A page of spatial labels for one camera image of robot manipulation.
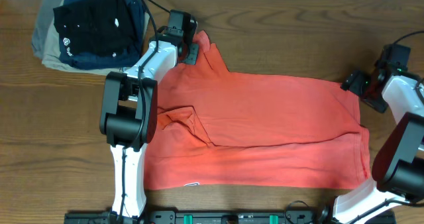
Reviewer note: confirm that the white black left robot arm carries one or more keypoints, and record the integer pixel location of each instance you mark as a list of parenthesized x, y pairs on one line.
[(128, 120)]

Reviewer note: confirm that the black folded polo shirt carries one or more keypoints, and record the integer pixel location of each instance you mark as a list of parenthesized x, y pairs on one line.
[(100, 27)]

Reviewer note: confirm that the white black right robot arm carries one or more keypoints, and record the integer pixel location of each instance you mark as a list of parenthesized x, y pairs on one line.
[(397, 171)]

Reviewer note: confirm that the grey folded garment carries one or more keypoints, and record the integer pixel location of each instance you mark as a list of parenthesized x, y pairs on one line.
[(44, 18)]

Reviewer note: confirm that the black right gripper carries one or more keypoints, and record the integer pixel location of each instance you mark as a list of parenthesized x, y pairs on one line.
[(354, 82)]

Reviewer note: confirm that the navy folded shirt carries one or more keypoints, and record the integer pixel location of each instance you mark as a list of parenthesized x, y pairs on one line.
[(99, 34)]

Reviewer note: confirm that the orange red t-shirt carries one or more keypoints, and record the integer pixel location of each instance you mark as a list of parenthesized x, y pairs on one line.
[(222, 127)]

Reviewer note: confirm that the khaki folded garment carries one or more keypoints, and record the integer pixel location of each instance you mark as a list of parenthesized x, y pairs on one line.
[(56, 56)]

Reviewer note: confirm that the black mounting rail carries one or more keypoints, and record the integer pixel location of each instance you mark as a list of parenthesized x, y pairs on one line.
[(172, 217)]

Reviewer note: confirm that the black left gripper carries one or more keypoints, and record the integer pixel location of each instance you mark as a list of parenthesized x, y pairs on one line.
[(191, 54)]

